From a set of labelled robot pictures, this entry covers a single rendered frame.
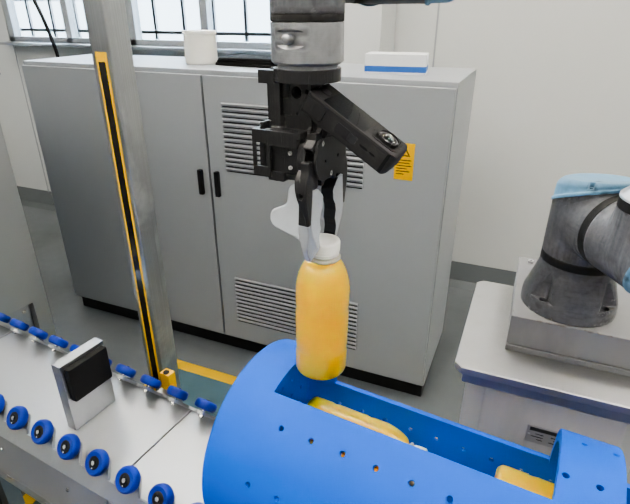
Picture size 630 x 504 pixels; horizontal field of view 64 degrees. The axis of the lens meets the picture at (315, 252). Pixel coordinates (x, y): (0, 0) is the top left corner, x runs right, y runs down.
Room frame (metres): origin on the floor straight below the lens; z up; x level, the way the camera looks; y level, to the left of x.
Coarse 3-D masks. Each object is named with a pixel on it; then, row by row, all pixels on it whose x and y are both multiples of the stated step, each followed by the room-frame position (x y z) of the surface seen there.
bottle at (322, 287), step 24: (312, 264) 0.54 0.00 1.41; (336, 264) 0.54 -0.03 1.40; (312, 288) 0.52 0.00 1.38; (336, 288) 0.52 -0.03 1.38; (312, 312) 0.52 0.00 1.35; (336, 312) 0.52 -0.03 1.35; (312, 336) 0.52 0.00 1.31; (336, 336) 0.52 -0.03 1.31; (312, 360) 0.52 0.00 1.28; (336, 360) 0.52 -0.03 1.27
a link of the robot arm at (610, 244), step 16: (624, 192) 0.64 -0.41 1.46; (608, 208) 0.67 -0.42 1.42; (624, 208) 0.62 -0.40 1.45; (592, 224) 0.67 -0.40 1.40; (608, 224) 0.65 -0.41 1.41; (624, 224) 0.61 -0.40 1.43; (592, 240) 0.66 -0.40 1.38; (608, 240) 0.63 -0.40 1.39; (624, 240) 0.61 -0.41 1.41; (592, 256) 0.66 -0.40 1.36; (608, 256) 0.62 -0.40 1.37; (624, 256) 0.60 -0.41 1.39; (608, 272) 0.63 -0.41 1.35; (624, 272) 0.59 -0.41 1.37; (624, 288) 0.60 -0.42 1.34
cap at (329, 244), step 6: (324, 234) 0.56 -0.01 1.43; (330, 234) 0.56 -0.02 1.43; (324, 240) 0.55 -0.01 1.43; (330, 240) 0.55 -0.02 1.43; (336, 240) 0.55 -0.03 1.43; (324, 246) 0.53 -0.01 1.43; (330, 246) 0.53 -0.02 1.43; (336, 246) 0.54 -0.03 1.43; (318, 252) 0.53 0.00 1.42; (324, 252) 0.53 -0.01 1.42; (330, 252) 0.53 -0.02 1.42; (336, 252) 0.54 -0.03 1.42; (318, 258) 0.53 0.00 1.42; (324, 258) 0.53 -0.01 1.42; (330, 258) 0.53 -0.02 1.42
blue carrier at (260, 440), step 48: (240, 384) 0.54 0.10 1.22; (288, 384) 0.65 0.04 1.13; (336, 384) 0.68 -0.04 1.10; (240, 432) 0.48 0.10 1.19; (288, 432) 0.47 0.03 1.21; (336, 432) 0.46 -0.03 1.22; (432, 432) 0.60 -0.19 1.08; (480, 432) 0.57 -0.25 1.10; (240, 480) 0.45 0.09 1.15; (288, 480) 0.43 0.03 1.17; (336, 480) 0.41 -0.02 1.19; (384, 480) 0.40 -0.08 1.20; (432, 480) 0.39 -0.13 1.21; (480, 480) 0.39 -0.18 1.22; (576, 480) 0.38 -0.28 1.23; (624, 480) 0.38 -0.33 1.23
